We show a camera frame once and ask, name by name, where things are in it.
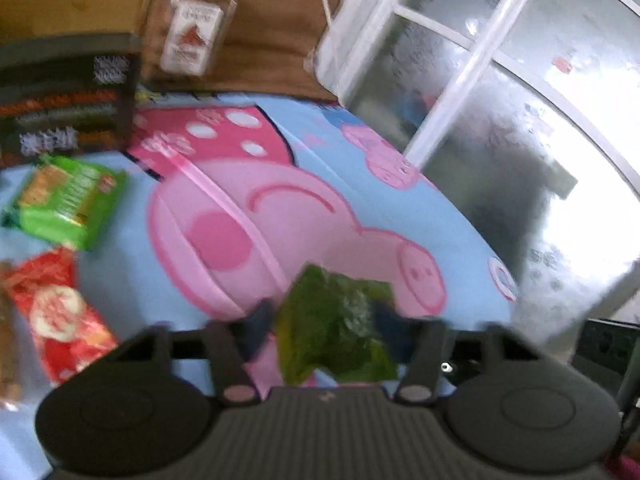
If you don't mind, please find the dark green snack packet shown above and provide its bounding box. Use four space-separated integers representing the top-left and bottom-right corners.
274 264 397 386

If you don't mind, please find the Peppa Pig blue bedsheet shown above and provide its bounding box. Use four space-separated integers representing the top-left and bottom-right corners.
0 90 522 480

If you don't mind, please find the red snack packet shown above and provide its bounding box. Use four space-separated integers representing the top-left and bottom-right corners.
2 246 118 386

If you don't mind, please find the light green cracker packet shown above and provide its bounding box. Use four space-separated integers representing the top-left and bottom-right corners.
1 154 127 250

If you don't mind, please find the brown snack bar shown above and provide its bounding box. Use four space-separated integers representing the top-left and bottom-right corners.
0 284 22 411

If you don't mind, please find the white frosted glass door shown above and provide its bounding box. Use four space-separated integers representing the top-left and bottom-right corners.
314 0 639 359

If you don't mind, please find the black sheep print box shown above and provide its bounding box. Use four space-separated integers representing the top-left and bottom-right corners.
1 32 141 169

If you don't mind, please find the clear jar red label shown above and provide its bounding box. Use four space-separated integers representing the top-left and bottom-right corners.
158 0 238 79

